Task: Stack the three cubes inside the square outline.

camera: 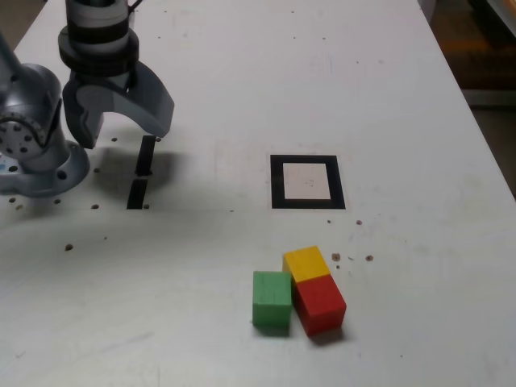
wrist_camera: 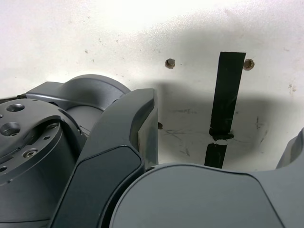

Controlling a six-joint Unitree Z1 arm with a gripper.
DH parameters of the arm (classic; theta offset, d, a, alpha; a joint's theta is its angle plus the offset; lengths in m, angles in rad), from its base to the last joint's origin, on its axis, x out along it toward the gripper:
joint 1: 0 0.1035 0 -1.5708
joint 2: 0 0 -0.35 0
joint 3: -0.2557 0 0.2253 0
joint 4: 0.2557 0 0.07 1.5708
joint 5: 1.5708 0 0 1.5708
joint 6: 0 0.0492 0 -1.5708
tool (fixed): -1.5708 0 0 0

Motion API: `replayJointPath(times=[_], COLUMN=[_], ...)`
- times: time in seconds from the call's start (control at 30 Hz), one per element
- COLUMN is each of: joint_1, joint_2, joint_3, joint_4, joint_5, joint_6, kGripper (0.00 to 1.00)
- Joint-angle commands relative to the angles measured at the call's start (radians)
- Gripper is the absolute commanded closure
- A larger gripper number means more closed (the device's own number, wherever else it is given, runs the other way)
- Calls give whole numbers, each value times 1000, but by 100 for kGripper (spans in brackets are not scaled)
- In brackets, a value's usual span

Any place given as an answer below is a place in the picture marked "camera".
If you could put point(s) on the yellow cube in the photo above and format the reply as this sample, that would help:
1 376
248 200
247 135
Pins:
306 264

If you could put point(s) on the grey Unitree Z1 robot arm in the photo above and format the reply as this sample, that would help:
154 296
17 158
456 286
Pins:
36 92

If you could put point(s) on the brown background furniture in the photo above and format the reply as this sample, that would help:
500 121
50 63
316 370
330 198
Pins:
496 24

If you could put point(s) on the black tape strip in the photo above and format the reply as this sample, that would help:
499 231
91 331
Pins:
146 155

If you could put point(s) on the red cube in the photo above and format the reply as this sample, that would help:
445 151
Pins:
318 302

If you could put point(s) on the green cube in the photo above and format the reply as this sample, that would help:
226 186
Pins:
272 298

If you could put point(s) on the grey background bar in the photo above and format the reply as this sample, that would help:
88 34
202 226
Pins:
492 96

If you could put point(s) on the black tape square outline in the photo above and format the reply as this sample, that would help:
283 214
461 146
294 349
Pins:
277 181

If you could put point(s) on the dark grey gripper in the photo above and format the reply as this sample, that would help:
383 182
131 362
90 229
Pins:
121 82

